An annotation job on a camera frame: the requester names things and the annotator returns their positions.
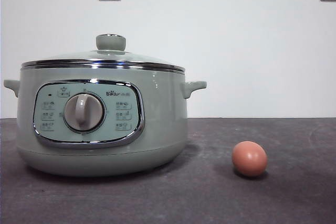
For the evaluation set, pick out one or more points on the pale green electric pot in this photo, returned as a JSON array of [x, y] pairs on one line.
[[162, 119]]

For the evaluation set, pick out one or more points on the brown egg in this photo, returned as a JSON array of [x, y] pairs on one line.
[[249, 159]]

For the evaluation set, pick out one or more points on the glass lid with green knob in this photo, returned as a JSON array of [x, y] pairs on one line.
[[110, 42]]

